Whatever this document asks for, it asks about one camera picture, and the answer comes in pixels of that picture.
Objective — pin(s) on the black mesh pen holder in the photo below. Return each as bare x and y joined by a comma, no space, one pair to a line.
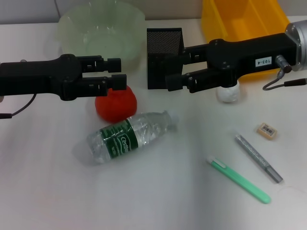
163,40

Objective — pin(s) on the beige eraser with barcode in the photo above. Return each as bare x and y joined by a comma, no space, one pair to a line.
266,130

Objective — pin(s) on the red-orange fruit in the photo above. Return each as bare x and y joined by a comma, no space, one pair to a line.
117,107

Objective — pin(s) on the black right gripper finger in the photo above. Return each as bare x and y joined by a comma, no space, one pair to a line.
118,82
114,64

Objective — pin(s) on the translucent green fruit bowl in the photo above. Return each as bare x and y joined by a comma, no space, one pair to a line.
108,31

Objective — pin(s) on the yellow plastic bin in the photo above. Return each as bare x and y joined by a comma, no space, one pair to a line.
239,24

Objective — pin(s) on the white paper ball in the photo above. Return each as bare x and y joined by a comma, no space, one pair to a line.
227,94

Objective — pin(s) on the grey silver pen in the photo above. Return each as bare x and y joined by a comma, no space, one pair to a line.
257,157

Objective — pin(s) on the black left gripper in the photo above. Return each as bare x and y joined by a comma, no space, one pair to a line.
36,76

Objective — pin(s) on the mint green pen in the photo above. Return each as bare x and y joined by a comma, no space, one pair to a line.
239,180

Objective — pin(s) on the clear green-label water bottle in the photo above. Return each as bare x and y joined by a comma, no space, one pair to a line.
120,141

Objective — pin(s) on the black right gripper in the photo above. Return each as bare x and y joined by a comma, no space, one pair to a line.
239,60

